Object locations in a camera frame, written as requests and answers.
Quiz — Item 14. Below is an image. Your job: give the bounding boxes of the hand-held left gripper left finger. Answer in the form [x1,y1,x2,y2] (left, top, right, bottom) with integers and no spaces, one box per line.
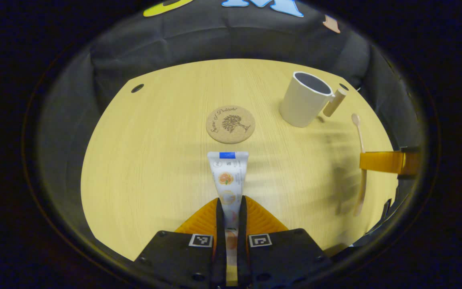
[134,197,227,287]

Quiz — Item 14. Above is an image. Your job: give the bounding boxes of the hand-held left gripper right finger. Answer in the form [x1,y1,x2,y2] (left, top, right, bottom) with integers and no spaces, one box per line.
[237,195,332,287]

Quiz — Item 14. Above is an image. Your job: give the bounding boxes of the white toothpaste tube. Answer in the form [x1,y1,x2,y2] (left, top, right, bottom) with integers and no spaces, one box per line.
[207,151,249,286]

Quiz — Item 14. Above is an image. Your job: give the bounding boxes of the round cork coaster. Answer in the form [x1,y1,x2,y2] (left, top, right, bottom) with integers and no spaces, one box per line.
[206,105,256,144]

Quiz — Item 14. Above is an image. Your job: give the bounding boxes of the white cup with wooden handle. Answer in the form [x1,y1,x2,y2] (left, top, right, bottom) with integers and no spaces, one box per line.
[279,71,349,128]

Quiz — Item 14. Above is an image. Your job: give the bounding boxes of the black backdrop cloth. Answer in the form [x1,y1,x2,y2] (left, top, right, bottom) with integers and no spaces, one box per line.
[36,0,426,265]

